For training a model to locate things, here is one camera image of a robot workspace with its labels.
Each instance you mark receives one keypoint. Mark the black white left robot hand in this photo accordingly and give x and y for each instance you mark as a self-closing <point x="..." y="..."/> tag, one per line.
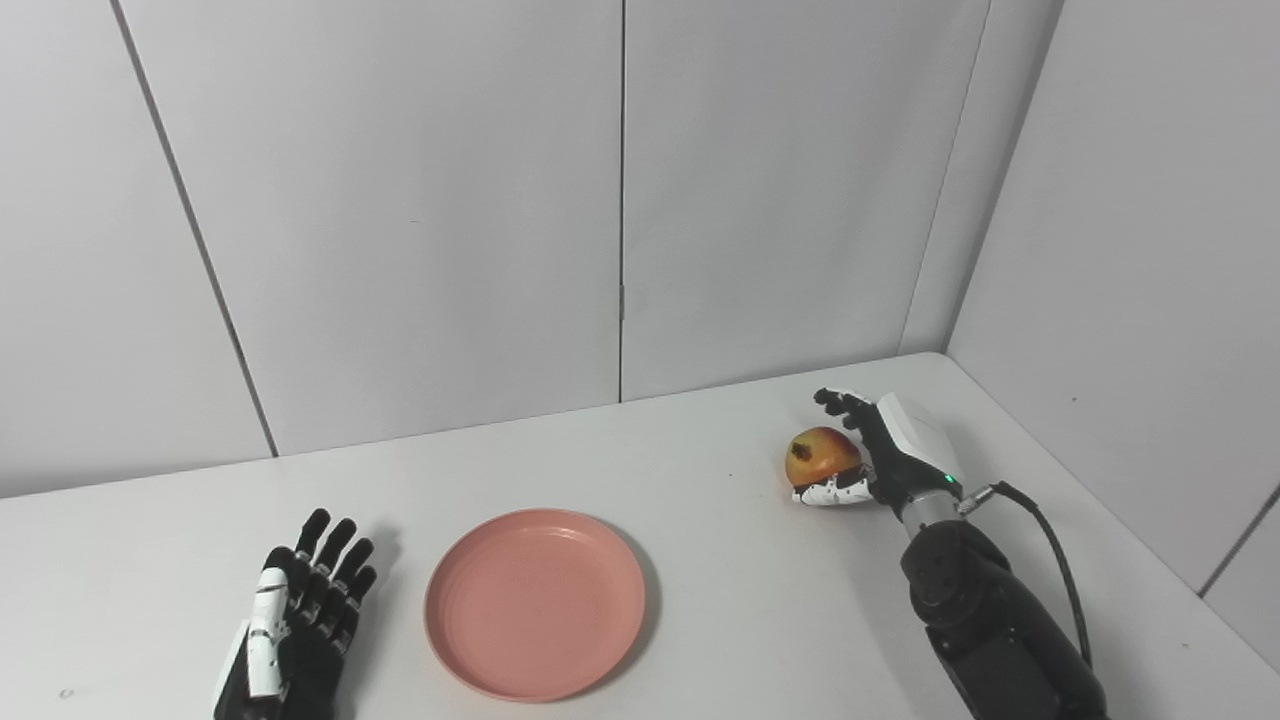
<point x="300" y="640"/>

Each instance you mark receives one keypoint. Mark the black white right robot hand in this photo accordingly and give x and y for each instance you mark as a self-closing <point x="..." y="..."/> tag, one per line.
<point x="905" y="450"/>

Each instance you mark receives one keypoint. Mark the red yellow apple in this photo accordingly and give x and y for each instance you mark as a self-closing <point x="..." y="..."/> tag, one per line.
<point x="820" y="458"/>

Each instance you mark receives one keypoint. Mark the pink round plate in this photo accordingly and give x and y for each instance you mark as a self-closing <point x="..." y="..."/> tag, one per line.
<point x="535" y="605"/>

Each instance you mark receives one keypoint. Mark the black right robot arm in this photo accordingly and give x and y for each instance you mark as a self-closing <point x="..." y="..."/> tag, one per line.
<point x="985" y="620"/>

